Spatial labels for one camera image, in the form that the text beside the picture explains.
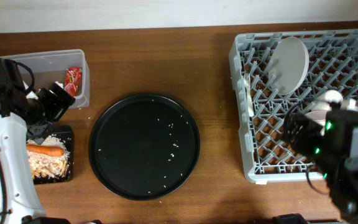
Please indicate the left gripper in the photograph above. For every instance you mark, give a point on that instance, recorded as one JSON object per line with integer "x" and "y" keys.
{"x": 59, "y": 107}

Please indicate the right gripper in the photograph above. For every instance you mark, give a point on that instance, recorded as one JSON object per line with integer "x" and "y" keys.
{"x": 309, "y": 127}

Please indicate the white cup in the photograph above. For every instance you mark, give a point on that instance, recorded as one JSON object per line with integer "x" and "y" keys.
{"x": 322, "y": 102}

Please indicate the red snack wrapper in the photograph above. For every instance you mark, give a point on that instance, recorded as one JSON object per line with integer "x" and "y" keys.
{"x": 72, "y": 80}

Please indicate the orange carrot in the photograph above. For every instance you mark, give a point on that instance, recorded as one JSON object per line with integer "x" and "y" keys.
{"x": 46, "y": 150}

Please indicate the light blue cup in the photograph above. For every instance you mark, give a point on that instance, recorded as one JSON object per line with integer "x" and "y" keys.
{"x": 349, "y": 104}

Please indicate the rice and food scraps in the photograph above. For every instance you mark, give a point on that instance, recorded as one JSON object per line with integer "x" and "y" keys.
{"x": 47, "y": 166}

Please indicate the white plate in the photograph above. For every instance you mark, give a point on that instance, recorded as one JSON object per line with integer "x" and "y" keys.
{"x": 290, "y": 62}

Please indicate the white plastic fork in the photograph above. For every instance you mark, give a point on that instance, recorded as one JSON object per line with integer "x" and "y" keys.
{"x": 248, "y": 95}

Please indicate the white bowl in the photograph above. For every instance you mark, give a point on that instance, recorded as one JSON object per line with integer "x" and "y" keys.
{"x": 318, "y": 115}

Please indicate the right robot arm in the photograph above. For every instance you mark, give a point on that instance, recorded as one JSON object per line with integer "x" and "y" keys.
{"x": 333, "y": 148}

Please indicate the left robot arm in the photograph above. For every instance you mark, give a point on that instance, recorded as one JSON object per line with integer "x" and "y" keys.
{"x": 19, "y": 202}

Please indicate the grey dishwasher rack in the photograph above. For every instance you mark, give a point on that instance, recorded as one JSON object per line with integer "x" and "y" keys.
{"x": 333, "y": 65}

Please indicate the black rectangular tray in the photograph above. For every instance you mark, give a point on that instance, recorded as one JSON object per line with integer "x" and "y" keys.
{"x": 64, "y": 133}

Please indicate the clear plastic bin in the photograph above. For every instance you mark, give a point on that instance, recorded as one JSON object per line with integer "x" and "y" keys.
{"x": 50, "y": 67}

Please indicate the round black serving tray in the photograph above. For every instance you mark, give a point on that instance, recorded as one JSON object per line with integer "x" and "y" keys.
{"x": 144, "y": 147}

